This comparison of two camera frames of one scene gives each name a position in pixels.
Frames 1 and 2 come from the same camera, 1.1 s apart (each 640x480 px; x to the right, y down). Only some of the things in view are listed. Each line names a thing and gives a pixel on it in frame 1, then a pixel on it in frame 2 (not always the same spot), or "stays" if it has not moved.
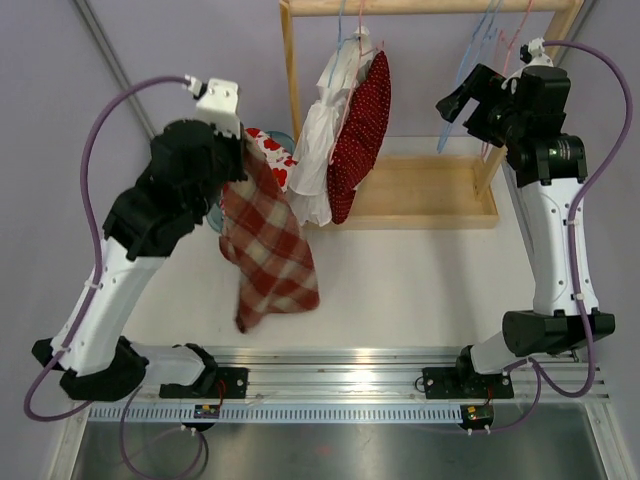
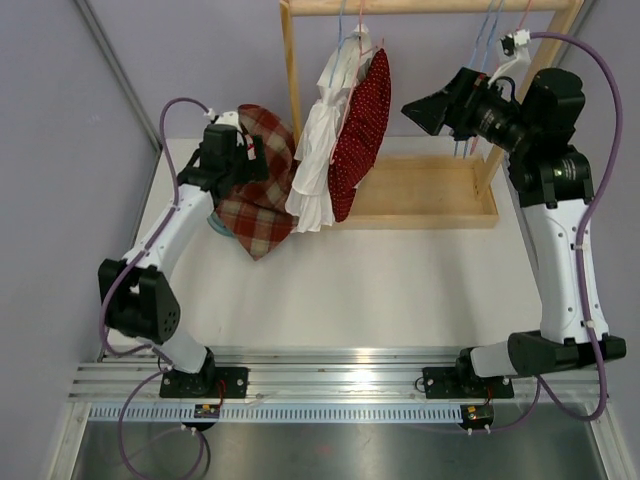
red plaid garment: [259, 235] -> [259, 217]
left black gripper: [236, 146] stays
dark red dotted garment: [363, 139] stays
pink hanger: [362, 54] stays
